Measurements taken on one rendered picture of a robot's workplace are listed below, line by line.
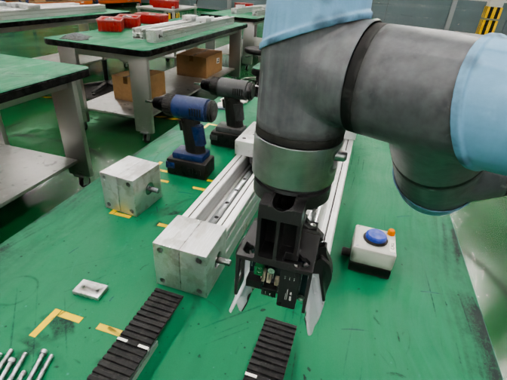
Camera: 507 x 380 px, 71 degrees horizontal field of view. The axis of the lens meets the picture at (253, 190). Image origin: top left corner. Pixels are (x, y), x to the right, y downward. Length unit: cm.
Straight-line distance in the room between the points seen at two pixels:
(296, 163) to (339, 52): 9
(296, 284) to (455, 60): 21
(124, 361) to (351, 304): 38
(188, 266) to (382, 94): 47
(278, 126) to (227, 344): 40
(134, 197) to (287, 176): 58
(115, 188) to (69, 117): 157
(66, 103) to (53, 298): 177
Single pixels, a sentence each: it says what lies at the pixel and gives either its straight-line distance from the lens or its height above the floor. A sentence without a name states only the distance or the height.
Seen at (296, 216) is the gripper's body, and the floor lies 111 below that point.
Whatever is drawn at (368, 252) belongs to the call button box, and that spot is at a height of 83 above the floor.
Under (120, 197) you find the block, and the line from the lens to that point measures 86.
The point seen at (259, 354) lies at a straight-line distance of 55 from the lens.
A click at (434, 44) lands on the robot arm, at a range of 24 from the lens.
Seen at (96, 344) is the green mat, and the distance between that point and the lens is 63.
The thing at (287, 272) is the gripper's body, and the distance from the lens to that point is 33.
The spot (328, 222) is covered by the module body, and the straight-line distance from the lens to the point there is 72.
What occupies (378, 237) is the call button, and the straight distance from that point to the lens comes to 73.
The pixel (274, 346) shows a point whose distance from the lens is 56.
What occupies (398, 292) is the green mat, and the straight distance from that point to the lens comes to 74.
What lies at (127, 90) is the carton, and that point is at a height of 33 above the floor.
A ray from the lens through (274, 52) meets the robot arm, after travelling 26.
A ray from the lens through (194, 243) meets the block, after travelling 62.
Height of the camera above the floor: 127
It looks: 31 degrees down
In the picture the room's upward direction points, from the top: 4 degrees clockwise
